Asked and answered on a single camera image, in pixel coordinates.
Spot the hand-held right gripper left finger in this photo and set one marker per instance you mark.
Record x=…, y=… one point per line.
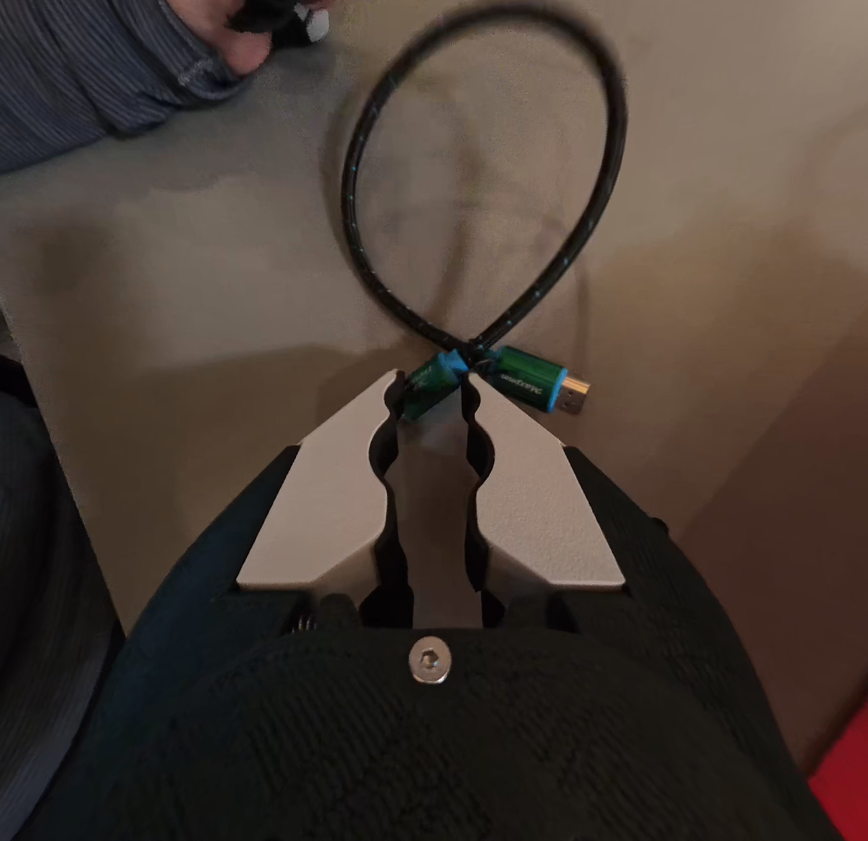
x=319, y=515

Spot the red plastic bin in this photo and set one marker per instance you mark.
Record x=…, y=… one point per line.
x=847, y=724

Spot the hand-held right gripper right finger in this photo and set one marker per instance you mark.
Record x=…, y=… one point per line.
x=542, y=515

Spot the person's left hand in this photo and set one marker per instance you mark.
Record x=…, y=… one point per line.
x=203, y=7

